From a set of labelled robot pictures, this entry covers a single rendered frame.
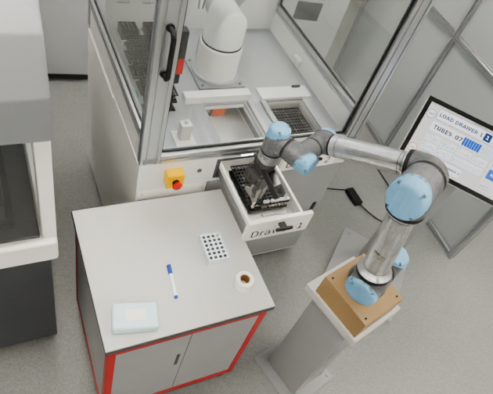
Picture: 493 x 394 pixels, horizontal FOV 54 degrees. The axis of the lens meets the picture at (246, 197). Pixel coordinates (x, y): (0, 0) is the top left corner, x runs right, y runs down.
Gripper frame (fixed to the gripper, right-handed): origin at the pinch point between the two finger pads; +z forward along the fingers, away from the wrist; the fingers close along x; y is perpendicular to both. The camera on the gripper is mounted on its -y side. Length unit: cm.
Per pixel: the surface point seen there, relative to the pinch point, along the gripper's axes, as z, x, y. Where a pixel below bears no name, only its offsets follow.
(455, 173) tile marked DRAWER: -2, -90, -41
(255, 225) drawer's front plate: 6.1, 4.2, -5.9
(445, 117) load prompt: -18, -97, -21
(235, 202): 10.5, -0.3, 8.8
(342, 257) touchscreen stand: 94, -92, -21
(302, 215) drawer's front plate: 5.2, -14.8, -13.4
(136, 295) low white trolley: 22, 51, 2
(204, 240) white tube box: 18.5, 17.1, 5.1
